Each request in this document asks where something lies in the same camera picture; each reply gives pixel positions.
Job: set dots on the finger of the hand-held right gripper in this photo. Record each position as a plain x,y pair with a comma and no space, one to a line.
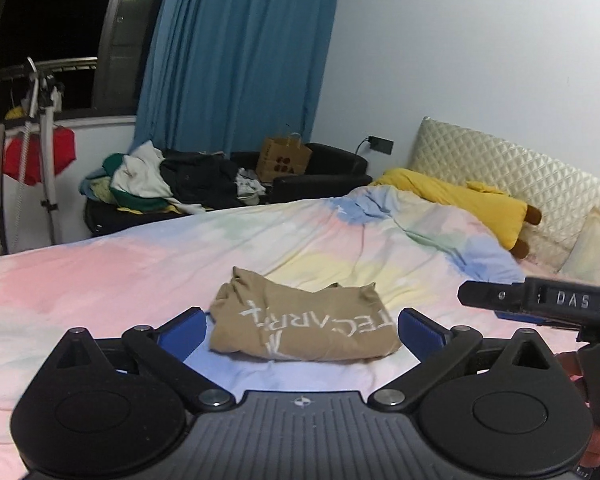
495,295

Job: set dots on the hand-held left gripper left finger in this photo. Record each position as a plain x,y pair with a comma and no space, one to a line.
182,334

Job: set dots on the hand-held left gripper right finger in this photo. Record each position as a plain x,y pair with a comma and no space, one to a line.
420,335

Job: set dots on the tan printed t-shirt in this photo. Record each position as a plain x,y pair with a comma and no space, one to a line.
305,330

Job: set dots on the person's right hand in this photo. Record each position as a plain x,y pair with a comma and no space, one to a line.
599,447

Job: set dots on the cream pillow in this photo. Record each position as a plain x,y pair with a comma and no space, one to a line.
595,255

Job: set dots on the pastel tie-dye bed blanket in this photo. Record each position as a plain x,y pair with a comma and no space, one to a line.
130,270

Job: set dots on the yellow plush toy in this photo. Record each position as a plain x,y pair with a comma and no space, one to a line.
455,200

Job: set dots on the cream quilted headboard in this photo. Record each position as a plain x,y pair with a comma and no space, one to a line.
505,160

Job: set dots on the black garment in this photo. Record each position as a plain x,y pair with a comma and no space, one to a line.
200,180

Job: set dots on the white patterned garment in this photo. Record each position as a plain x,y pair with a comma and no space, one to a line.
250,182

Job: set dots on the yellow-green garment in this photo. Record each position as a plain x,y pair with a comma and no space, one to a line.
96,187

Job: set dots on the black sofa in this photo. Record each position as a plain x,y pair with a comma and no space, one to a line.
330,165

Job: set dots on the brown paper bag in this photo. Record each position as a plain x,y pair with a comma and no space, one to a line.
282,160

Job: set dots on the red garment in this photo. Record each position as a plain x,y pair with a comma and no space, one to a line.
62,152

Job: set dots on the garment steamer stand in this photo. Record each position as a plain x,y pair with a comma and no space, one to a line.
47,160

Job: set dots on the metal balcony railing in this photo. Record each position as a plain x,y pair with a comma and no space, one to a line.
55,66

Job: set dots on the dark framed window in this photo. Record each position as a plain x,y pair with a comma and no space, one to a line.
55,15

